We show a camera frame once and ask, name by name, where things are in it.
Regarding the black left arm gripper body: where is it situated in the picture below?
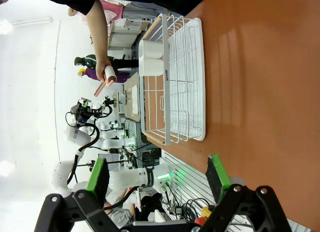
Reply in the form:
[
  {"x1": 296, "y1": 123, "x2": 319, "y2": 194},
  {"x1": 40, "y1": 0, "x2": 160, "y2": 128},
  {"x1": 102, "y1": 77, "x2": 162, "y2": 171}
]
[{"x1": 86, "y1": 101, "x2": 113, "y2": 118}]

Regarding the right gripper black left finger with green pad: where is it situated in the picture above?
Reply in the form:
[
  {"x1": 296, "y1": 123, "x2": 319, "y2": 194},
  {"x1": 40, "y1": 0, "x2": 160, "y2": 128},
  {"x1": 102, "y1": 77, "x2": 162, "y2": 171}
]
[{"x1": 33, "y1": 157, "x2": 121, "y2": 232}]

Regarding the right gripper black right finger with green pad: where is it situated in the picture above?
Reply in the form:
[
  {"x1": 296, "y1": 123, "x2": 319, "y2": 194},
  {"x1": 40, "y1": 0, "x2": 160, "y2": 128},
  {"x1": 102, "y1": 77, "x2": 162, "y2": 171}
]
[{"x1": 199, "y1": 153, "x2": 293, "y2": 232}]

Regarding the pink cup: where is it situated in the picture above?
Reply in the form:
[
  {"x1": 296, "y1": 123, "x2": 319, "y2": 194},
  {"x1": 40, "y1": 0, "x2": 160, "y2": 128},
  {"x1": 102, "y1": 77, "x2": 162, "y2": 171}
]
[{"x1": 93, "y1": 65, "x2": 118, "y2": 97}]

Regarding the person's bare forearm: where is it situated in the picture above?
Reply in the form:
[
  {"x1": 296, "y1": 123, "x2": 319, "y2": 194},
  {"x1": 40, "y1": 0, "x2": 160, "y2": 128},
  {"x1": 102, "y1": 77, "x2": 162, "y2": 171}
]
[{"x1": 84, "y1": 0, "x2": 113, "y2": 65}]

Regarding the person's hand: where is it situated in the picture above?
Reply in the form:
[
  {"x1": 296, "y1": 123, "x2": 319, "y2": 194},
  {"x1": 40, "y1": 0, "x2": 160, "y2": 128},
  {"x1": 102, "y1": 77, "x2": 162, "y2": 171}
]
[{"x1": 95, "y1": 57, "x2": 113, "y2": 83}]

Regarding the person in purple top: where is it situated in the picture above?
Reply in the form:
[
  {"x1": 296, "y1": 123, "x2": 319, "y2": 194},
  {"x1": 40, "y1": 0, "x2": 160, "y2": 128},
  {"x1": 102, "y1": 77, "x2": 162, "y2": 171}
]
[{"x1": 77, "y1": 68, "x2": 131, "y2": 84}]

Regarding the brown background table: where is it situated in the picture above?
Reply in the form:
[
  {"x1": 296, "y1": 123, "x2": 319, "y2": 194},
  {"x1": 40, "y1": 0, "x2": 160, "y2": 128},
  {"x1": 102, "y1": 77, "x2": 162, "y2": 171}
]
[{"x1": 123, "y1": 71, "x2": 141, "y2": 123}]

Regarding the yellow red emergency stop button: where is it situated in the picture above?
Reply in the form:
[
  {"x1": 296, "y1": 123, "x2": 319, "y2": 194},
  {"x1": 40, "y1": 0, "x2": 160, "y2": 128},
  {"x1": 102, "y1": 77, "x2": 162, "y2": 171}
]
[{"x1": 194, "y1": 205, "x2": 216, "y2": 226}]

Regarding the seated person in grey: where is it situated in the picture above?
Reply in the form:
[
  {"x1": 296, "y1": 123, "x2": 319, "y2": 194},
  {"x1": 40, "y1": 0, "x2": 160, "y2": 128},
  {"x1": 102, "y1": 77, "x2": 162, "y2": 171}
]
[{"x1": 103, "y1": 188, "x2": 142, "y2": 229}]

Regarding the person in dark green jacket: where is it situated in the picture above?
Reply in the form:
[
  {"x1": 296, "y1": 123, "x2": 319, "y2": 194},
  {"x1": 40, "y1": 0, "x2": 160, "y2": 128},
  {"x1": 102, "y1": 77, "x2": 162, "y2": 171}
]
[{"x1": 74, "y1": 54, "x2": 140, "y2": 71}]

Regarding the white cutlery holder cup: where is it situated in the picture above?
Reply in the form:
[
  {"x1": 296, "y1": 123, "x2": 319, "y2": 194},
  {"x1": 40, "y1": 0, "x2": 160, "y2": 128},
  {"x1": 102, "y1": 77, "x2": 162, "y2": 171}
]
[{"x1": 138, "y1": 39, "x2": 165, "y2": 77}]

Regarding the white background cabinet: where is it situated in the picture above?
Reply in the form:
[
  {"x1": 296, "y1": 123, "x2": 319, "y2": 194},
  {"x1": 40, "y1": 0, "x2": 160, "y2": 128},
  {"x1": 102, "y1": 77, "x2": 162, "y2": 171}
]
[{"x1": 107, "y1": 16, "x2": 151, "y2": 52}]

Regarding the white plastic drain tray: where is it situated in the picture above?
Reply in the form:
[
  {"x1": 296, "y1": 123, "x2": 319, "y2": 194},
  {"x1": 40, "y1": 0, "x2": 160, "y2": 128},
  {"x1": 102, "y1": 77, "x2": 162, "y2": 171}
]
[{"x1": 182, "y1": 16, "x2": 207, "y2": 142}]

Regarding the person in pink top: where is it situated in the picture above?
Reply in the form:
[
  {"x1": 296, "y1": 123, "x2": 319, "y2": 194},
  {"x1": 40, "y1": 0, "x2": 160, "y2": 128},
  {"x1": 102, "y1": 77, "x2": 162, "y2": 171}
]
[{"x1": 67, "y1": 0, "x2": 126, "y2": 24}]

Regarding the grey slotted base plate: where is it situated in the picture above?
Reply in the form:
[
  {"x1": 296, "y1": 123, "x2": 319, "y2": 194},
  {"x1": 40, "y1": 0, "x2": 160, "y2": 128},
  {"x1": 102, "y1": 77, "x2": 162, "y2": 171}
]
[{"x1": 161, "y1": 149, "x2": 311, "y2": 232}]

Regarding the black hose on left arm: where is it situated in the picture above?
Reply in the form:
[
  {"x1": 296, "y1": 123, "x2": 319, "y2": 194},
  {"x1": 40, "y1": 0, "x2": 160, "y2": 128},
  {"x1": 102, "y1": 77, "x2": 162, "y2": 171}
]
[{"x1": 66, "y1": 123, "x2": 101, "y2": 186}]

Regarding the black cable bundle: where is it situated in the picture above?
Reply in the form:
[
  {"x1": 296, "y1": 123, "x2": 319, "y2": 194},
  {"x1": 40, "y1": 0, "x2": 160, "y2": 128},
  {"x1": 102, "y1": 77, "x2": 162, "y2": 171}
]
[{"x1": 159, "y1": 180, "x2": 216, "y2": 222}]

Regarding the white wire dish rack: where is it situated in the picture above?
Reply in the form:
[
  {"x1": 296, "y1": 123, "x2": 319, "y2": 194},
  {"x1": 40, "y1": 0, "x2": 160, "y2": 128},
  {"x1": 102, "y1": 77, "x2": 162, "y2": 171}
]
[{"x1": 138, "y1": 13, "x2": 206, "y2": 147}]

